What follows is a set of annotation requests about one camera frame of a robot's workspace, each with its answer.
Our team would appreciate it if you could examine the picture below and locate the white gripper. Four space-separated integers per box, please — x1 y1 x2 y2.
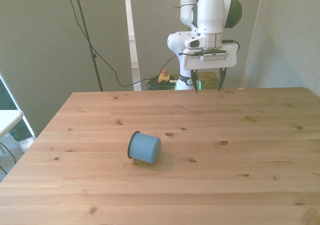
181 42 238 95

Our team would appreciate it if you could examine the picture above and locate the blue mug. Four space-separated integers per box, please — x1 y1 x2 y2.
127 130 162 165

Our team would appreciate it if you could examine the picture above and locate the yellow emergency stop box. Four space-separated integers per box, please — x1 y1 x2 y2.
157 69 172 84

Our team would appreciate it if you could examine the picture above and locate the black tripod stand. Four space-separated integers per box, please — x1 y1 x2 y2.
70 0 104 92

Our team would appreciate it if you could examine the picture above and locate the white shoe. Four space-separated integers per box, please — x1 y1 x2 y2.
19 138 34 154

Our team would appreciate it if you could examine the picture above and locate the white side table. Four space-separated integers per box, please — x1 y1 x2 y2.
0 109 24 139

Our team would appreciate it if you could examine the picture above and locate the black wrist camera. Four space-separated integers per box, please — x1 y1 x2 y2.
184 49 229 62

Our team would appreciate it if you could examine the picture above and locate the thin black stop-button cable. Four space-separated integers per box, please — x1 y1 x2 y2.
160 54 178 71

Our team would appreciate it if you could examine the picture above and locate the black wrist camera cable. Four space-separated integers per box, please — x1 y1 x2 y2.
173 1 241 59

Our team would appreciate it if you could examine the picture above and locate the coiled green cable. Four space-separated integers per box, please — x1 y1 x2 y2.
145 77 178 91

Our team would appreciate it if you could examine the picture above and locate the white vertical post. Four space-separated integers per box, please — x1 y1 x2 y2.
123 0 142 91

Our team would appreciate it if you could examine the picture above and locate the black wire chair frame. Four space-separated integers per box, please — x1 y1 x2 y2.
0 141 18 176

